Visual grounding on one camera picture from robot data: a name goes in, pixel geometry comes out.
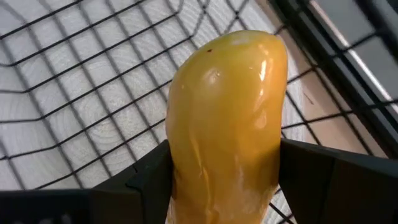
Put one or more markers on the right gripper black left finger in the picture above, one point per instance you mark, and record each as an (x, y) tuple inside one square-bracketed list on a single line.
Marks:
[(93, 208)]

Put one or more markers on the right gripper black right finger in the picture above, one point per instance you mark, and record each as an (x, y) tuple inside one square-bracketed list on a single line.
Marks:
[(342, 193)]

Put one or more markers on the glossy yellow bell pepper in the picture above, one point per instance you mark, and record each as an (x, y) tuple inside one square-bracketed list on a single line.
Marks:
[(224, 124)]

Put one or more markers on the white round woven placemat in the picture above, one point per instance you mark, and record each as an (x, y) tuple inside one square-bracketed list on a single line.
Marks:
[(90, 109)]

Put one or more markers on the black aluminium table frame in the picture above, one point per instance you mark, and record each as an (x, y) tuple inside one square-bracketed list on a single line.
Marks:
[(314, 40)]

